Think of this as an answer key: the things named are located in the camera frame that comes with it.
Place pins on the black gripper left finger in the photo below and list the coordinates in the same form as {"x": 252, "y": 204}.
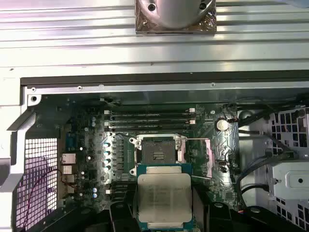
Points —
{"x": 120, "y": 217}

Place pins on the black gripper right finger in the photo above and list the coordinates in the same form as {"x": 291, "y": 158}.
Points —
{"x": 217, "y": 217}

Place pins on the silver CPU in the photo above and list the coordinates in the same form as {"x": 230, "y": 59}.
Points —
{"x": 164, "y": 193}

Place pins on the CPU socket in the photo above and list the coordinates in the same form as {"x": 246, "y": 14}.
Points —
{"x": 157, "y": 147}

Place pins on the small cylindrical capacitor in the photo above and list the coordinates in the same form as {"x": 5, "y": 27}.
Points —
{"x": 107, "y": 168}
{"x": 107, "y": 161}
{"x": 107, "y": 153}
{"x": 93, "y": 118}
{"x": 93, "y": 124}
{"x": 107, "y": 145}

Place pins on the silver internal USB port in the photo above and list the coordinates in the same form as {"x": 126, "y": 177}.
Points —
{"x": 222, "y": 164}

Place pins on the silver port block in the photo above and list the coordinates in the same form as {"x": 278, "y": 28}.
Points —
{"x": 68, "y": 159}

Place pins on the grey metal drive cage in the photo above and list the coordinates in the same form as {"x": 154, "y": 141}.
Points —
{"x": 289, "y": 174}

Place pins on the blue port block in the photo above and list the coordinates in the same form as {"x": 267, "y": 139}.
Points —
{"x": 71, "y": 142}

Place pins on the silver coin battery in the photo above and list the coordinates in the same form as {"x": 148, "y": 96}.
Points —
{"x": 221, "y": 125}

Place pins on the green motherboard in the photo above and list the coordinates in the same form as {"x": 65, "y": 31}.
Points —
{"x": 205, "y": 113}

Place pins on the black grey PC case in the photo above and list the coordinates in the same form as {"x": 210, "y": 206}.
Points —
{"x": 169, "y": 87}

